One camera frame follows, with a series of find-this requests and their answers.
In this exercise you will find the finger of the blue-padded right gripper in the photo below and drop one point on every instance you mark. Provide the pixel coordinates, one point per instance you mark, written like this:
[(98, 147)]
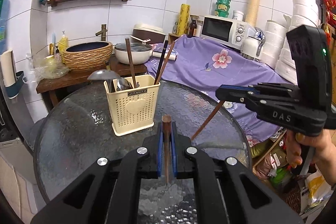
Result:
[(238, 94)]

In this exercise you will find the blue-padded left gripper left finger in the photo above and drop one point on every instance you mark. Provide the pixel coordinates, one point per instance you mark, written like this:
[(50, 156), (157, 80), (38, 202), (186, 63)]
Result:
[(160, 150)]

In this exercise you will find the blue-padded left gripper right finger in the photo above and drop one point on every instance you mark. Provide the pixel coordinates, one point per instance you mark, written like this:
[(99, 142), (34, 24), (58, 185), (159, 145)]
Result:
[(173, 148)]

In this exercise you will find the brown wooden chopstick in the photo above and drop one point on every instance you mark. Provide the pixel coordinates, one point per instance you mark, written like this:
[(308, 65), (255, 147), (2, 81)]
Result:
[(208, 119), (165, 63), (128, 48), (166, 130)]

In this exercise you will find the small steel spoon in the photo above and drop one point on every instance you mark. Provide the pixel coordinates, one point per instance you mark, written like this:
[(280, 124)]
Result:
[(123, 84)]

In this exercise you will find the black chopstick gold tip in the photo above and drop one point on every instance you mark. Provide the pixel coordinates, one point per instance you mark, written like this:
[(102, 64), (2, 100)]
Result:
[(161, 61)]

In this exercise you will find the steel slotted skimmer ladle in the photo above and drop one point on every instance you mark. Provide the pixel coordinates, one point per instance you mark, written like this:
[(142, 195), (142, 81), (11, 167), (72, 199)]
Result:
[(105, 75)]

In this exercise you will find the cream perforated utensil holder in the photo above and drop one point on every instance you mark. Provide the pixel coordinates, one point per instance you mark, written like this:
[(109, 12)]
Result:
[(133, 110)]

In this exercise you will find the purple floral cloth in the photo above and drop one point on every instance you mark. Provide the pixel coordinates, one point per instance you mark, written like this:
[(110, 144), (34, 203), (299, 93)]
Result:
[(205, 65)]

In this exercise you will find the white microwave oven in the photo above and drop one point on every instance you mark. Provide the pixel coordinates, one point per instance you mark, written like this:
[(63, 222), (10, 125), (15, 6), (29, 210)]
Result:
[(229, 32)]

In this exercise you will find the white cooking pot with lid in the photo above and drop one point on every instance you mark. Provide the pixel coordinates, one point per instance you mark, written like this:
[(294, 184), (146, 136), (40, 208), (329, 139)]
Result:
[(141, 53)]

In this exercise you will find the dark brown glass bottle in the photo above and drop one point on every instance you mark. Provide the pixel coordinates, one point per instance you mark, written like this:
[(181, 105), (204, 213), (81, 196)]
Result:
[(192, 27)]

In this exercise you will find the yellow wrap roll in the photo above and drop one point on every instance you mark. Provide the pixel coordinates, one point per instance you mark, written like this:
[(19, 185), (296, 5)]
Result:
[(183, 20)]

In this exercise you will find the green instant noodle cups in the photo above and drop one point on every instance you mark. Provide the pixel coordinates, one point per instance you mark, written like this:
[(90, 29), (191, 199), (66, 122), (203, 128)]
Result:
[(222, 8)]

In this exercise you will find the tall paper cup stack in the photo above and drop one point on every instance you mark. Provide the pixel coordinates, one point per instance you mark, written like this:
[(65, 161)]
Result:
[(252, 12)]

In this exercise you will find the brown rice cooker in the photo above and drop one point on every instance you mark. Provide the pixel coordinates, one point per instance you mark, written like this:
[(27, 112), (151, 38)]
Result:
[(145, 31)]

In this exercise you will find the stacked white bowls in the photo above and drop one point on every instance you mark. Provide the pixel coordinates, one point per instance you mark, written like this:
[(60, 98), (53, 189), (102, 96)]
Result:
[(277, 51)]

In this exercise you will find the woven-pattern basin sink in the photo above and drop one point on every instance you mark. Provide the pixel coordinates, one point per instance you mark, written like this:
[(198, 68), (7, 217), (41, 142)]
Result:
[(87, 56)]

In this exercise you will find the bronze faucet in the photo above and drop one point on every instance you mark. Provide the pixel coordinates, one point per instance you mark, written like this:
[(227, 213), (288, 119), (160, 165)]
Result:
[(102, 32)]

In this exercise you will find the wooden sink counter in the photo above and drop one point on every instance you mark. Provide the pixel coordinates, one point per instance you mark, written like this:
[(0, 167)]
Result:
[(48, 87)]

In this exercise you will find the clear plastic bag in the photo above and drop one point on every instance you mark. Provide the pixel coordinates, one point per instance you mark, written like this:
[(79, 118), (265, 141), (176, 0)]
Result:
[(41, 68)]

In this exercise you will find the yellow soap bottle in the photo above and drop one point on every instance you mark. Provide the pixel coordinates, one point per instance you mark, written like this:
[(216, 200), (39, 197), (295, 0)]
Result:
[(63, 43)]

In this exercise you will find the paper cup stack holder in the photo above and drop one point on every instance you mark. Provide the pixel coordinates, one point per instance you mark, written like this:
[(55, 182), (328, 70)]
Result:
[(13, 80)]

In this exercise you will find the blue water jug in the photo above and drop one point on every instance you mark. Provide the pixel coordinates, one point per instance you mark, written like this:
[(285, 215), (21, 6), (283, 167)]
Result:
[(5, 7)]

